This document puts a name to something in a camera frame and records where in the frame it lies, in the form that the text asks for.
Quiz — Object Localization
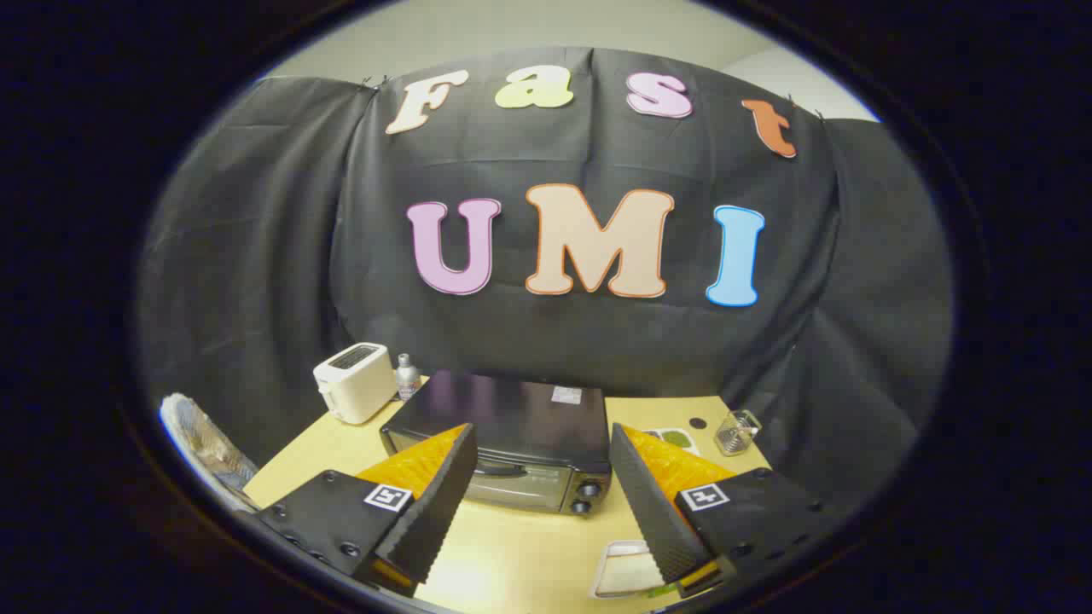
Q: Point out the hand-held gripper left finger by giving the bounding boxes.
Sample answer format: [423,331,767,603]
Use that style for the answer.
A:
[254,422,479,598]

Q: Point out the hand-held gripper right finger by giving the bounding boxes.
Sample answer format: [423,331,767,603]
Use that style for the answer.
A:
[609,422,845,600]

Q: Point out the black toaster oven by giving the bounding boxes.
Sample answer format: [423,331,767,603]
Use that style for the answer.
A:
[380,369,613,517]

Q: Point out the white pop-up toaster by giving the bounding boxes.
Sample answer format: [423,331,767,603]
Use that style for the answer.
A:
[312,342,398,426]

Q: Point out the white plastic tray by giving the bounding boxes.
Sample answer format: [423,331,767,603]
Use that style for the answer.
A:
[590,539,662,600]

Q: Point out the small silver bottle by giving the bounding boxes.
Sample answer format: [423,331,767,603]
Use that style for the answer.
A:
[394,353,422,402]

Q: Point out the black backdrop cloth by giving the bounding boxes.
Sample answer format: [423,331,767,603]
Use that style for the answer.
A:
[136,47,955,513]

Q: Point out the clear wire mesh holder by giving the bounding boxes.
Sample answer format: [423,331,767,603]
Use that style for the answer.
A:
[715,409,763,457]

